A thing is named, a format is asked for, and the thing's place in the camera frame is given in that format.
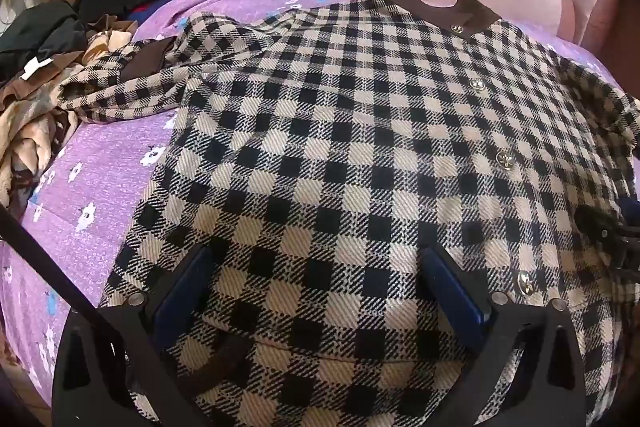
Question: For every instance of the brown garment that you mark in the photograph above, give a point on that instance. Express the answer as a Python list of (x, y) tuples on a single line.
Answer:
[(62, 72)]

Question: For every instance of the blue red garment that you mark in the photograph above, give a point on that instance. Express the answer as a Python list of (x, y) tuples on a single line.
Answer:
[(142, 13)]

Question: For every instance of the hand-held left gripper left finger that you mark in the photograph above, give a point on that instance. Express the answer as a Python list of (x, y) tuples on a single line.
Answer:
[(182, 302)]

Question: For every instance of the purple floral bedsheet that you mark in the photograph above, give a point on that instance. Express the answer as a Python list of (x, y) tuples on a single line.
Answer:
[(100, 187)]

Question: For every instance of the beige patterned garment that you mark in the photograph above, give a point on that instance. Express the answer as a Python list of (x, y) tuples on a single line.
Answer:
[(25, 127)]

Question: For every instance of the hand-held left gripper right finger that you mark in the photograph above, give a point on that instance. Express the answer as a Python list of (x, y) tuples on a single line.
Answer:
[(457, 302)]

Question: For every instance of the white clothing tag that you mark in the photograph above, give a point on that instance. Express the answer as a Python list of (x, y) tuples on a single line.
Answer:
[(35, 68)]

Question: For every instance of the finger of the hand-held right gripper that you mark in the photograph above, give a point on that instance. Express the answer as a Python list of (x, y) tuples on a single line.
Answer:
[(607, 232)]

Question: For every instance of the dark fuzzy garment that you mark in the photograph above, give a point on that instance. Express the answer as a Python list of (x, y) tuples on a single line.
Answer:
[(45, 32)]

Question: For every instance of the black beige checkered jacket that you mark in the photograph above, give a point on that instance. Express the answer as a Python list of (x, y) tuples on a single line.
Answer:
[(350, 132)]

